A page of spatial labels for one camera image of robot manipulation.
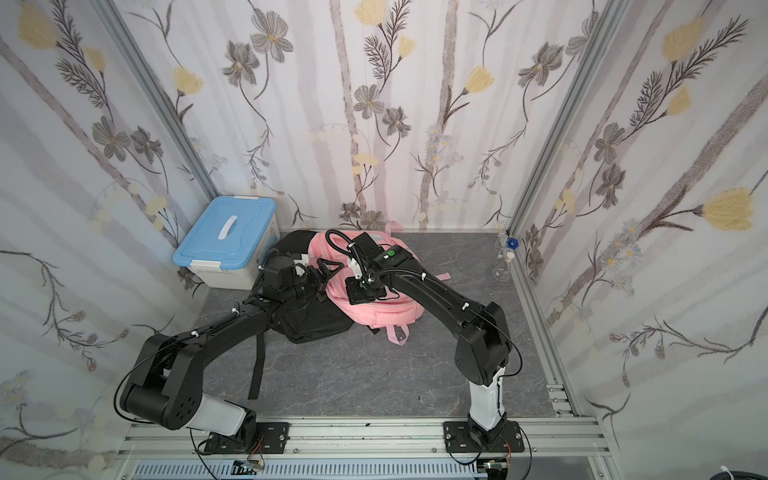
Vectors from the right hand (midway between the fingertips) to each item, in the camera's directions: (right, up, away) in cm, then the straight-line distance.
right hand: (355, 293), depth 79 cm
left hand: (-4, +6, +5) cm, 9 cm away
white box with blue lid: (-43, +14, +15) cm, 48 cm away
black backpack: (-19, -9, +11) cm, 24 cm away
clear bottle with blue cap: (+50, +5, +28) cm, 58 cm away
